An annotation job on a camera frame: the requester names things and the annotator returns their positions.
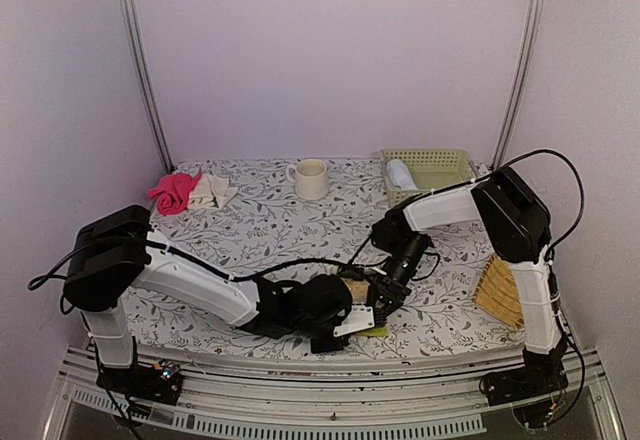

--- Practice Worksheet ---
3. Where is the cream green patterned towel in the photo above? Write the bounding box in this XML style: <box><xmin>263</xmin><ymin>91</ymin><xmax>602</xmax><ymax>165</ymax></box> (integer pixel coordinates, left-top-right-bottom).
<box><xmin>331</xmin><ymin>267</ymin><xmax>387</xmax><ymax>338</ymax></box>

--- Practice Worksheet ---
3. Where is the green plastic basket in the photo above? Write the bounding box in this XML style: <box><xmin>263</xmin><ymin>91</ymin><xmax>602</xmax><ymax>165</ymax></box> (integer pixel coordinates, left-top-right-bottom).
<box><xmin>380</xmin><ymin>149</ymin><xmax>480</xmax><ymax>207</ymax></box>

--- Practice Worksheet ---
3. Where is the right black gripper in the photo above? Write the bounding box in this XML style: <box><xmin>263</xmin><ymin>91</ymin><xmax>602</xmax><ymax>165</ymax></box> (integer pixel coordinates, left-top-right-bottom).
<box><xmin>369</xmin><ymin>233</ymin><xmax>430</xmax><ymax>322</ymax></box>

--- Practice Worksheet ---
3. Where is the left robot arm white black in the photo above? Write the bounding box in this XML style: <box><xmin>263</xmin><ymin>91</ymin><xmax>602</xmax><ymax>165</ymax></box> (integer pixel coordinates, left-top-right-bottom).
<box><xmin>63</xmin><ymin>205</ymin><xmax>353</xmax><ymax>403</ymax></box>

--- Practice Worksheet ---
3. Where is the yellow bamboo tray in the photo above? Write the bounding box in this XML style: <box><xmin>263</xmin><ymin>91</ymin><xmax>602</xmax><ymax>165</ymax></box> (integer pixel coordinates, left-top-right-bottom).
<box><xmin>472</xmin><ymin>254</ymin><xmax>524</xmax><ymax>329</ymax></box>

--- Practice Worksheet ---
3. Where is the pink rolled towel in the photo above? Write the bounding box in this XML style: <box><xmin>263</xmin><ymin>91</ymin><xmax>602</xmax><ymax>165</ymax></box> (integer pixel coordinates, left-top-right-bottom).
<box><xmin>146</xmin><ymin>171</ymin><xmax>202</xmax><ymax>216</ymax></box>

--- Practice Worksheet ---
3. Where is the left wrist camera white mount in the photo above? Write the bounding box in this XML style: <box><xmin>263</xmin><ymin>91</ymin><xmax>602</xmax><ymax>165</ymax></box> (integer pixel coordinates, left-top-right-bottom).
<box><xmin>335</xmin><ymin>305</ymin><xmax>388</xmax><ymax>338</ymax></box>

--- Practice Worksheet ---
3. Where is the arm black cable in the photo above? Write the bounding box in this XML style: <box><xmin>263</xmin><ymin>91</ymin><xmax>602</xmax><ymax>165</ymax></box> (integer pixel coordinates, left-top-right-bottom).
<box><xmin>27</xmin><ymin>244</ymin><xmax>351</xmax><ymax>291</ymax></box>
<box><xmin>349</xmin><ymin>148</ymin><xmax>586</xmax><ymax>271</ymax></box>

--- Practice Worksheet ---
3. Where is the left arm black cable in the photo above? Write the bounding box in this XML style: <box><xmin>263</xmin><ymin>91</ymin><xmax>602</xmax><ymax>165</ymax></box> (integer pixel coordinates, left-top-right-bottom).
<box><xmin>27</xmin><ymin>244</ymin><xmax>351</xmax><ymax>291</ymax></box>

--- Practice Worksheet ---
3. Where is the cream ceramic mug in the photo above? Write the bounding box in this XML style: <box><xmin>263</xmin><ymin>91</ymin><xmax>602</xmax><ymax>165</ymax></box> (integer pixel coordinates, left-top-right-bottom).
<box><xmin>285</xmin><ymin>159</ymin><xmax>329</xmax><ymax>201</ymax></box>

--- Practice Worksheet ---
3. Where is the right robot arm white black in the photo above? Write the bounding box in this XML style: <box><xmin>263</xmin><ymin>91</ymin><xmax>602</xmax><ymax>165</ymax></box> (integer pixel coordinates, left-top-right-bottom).
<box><xmin>371</xmin><ymin>167</ymin><xmax>566</xmax><ymax>406</ymax></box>

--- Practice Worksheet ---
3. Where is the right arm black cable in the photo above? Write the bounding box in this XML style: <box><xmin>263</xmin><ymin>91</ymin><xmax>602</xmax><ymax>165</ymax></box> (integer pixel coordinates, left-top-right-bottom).
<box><xmin>349</xmin><ymin>148</ymin><xmax>586</xmax><ymax>271</ymax></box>

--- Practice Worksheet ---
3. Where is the light blue towel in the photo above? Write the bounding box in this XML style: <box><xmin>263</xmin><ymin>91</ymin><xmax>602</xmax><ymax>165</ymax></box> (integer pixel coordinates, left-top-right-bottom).
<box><xmin>386</xmin><ymin>159</ymin><xmax>418</xmax><ymax>191</ymax></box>

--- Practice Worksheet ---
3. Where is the right aluminium frame post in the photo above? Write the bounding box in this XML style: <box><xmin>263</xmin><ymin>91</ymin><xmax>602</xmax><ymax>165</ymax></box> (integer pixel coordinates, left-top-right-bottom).
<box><xmin>491</xmin><ymin>0</ymin><xmax>544</xmax><ymax>170</ymax></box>

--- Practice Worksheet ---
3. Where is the white cream small towel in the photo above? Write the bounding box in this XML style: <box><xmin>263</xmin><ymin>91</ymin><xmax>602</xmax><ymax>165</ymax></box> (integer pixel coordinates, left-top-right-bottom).
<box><xmin>187</xmin><ymin>173</ymin><xmax>238</xmax><ymax>210</ymax></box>

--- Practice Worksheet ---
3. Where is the left aluminium frame post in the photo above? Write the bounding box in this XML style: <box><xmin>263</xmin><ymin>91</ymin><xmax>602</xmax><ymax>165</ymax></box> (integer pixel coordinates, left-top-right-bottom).
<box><xmin>119</xmin><ymin>0</ymin><xmax>174</xmax><ymax>173</ymax></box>

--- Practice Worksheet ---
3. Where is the aluminium frame post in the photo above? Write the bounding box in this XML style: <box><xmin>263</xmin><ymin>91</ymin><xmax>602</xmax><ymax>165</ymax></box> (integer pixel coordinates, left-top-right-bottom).
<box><xmin>491</xmin><ymin>0</ymin><xmax>544</xmax><ymax>170</ymax></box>
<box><xmin>119</xmin><ymin>0</ymin><xmax>174</xmax><ymax>173</ymax></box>

